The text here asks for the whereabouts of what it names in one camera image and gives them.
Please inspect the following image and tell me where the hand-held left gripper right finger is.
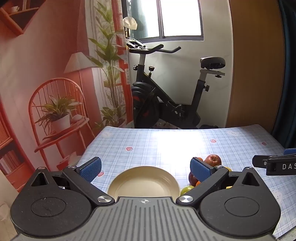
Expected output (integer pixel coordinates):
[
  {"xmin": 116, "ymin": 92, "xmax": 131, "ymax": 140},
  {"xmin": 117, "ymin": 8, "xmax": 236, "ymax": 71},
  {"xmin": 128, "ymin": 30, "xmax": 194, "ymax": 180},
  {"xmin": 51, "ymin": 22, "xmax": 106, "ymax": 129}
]
[{"xmin": 176, "ymin": 157, "xmax": 261, "ymax": 207}]

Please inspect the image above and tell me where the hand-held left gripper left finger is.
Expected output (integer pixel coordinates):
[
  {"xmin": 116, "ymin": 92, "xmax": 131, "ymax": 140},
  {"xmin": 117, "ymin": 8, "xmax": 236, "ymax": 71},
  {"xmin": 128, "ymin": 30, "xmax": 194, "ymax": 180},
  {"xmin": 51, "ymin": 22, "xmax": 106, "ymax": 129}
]
[{"xmin": 31, "ymin": 157, "xmax": 115, "ymax": 207}]

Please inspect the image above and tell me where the dark purple mangosteen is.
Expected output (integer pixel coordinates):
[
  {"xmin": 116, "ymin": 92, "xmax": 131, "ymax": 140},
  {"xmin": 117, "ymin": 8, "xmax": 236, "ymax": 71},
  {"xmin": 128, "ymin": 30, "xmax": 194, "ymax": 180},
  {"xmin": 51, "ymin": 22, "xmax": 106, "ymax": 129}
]
[{"xmin": 188, "ymin": 172, "xmax": 199, "ymax": 186}]

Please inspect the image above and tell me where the red apple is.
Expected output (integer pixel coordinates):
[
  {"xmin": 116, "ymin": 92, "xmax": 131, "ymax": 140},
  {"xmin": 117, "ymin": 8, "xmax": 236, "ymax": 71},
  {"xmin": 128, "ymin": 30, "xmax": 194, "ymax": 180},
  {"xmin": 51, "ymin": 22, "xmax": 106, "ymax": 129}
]
[{"xmin": 205, "ymin": 154, "xmax": 222, "ymax": 167}]

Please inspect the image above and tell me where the green apple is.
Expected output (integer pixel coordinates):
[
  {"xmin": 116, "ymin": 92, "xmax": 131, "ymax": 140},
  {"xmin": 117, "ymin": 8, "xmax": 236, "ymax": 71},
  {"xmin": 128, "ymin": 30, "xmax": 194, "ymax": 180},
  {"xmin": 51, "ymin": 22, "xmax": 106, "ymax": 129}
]
[{"xmin": 180, "ymin": 185, "xmax": 195, "ymax": 196}]

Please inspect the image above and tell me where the yellow lemon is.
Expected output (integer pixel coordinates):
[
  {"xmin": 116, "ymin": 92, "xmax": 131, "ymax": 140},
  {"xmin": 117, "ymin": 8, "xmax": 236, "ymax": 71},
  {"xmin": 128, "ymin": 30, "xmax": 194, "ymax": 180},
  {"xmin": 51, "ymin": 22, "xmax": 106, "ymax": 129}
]
[{"xmin": 224, "ymin": 166, "xmax": 234, "ymax": 189}]

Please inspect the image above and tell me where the cream oval plate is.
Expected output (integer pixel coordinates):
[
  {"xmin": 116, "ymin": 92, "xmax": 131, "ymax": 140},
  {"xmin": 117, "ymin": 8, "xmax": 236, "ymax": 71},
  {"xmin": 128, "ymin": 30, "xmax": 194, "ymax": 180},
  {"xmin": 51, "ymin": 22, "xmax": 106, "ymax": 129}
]
[{"xmin": 107, "ymin": 166, "xmax": 181, "ymax": 199}]

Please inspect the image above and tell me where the blue checked tablecloth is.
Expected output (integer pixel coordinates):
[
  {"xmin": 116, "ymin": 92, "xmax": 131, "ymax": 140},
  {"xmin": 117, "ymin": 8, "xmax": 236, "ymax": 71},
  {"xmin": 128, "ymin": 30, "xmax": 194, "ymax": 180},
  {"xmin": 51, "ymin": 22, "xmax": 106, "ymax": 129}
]
[{"xmin": 76, "ymin": 124, "xmax": 296, "ymax": 239}]

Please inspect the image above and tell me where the dark blue curtain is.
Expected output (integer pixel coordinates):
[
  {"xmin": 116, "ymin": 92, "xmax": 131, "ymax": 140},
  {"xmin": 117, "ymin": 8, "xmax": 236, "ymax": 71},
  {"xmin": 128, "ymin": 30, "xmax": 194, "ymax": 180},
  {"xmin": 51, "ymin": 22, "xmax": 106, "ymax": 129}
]
[{"xmin": 271, "ymin": 0, "xmax": 296, "ymax": 149}]

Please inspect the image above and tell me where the black exercise bike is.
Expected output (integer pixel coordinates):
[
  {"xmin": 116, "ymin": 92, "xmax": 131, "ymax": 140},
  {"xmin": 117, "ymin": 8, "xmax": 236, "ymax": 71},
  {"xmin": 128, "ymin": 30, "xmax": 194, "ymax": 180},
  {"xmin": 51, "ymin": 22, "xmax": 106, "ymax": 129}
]
[{"xmin": 127, "ymin": 37, "xmax": 226, "ymax": 129}]

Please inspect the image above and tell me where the brown wooden panel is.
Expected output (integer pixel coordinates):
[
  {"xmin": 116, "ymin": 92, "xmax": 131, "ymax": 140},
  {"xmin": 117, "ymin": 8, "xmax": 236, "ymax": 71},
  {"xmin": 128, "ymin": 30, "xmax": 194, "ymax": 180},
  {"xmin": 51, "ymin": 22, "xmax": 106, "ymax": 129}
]
[{"xmin": 226, "ymin": 0, "xmax": 286, "ymax": 134}]

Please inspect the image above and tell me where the printed room scene backdrop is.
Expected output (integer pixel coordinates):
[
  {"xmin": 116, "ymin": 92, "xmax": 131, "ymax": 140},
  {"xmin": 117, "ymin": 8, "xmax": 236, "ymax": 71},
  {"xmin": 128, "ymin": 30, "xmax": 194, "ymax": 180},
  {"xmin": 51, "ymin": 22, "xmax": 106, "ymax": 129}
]
[{"xmin": 0, "ymin": 0, "xmax": 134, "ymax": 193}]

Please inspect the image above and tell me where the window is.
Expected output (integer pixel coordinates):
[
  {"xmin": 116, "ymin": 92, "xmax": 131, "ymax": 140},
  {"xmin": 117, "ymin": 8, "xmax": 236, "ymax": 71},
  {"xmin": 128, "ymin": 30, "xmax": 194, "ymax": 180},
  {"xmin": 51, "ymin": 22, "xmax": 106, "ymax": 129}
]
[{"xmin": 120, "ymin": 0, "xmax": 204, "ymax": 43}]

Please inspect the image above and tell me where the white cap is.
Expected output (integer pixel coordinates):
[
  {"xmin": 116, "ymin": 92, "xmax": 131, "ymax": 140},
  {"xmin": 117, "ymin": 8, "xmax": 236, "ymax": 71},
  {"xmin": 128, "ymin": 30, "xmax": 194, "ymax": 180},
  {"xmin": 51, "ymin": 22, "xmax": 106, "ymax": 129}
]
[{"xmin": 122, "ymin": 17, "xmax": 138, "ymax": 30}]

